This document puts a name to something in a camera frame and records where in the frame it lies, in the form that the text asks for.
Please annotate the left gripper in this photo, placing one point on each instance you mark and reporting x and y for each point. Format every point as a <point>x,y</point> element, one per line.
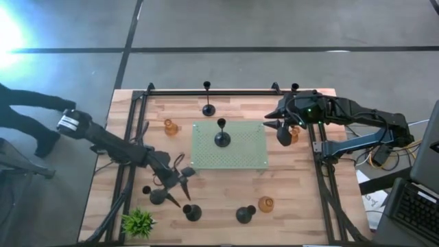
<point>166,169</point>

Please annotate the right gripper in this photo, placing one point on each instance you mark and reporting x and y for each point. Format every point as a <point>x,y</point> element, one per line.
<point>293,109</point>

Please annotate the amber glass candle holder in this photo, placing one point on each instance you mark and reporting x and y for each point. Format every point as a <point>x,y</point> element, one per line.
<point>296,135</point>
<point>170,129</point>
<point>266,204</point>

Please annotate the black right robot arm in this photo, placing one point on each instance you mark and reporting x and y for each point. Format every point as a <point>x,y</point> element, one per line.
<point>360,113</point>

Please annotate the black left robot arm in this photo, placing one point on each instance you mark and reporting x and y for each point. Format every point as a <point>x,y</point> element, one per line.
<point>113,145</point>

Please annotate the green perforated metal shelf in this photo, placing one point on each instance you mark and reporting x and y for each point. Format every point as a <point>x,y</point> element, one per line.
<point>247,151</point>

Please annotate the grey metal mounting plate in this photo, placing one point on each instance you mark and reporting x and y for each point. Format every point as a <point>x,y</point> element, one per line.
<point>317,147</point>

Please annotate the small green artificial plant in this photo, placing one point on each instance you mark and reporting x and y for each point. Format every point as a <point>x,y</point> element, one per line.
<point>137,223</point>

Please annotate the black power adapter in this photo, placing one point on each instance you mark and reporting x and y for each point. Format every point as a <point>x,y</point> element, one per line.
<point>382,155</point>

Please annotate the white paper sheet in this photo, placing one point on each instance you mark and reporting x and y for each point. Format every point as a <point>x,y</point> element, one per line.
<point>374,202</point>

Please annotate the black tripod stand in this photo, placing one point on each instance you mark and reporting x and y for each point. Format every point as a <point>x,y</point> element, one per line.
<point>20,165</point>

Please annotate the black laptop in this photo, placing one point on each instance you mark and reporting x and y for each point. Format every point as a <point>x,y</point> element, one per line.
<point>415,209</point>

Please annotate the person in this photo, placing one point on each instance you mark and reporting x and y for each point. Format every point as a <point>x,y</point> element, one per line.
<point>20,99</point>

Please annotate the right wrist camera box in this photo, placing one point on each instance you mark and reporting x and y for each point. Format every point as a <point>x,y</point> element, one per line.
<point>284,135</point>

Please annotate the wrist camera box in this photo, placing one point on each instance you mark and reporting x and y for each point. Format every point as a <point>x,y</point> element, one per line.
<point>284,135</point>
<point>188,172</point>

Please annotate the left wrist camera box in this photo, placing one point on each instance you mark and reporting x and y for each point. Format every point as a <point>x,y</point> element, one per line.
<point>188,172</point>

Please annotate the black aluminium table frame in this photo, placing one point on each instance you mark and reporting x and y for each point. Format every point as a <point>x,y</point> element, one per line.
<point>240,92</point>

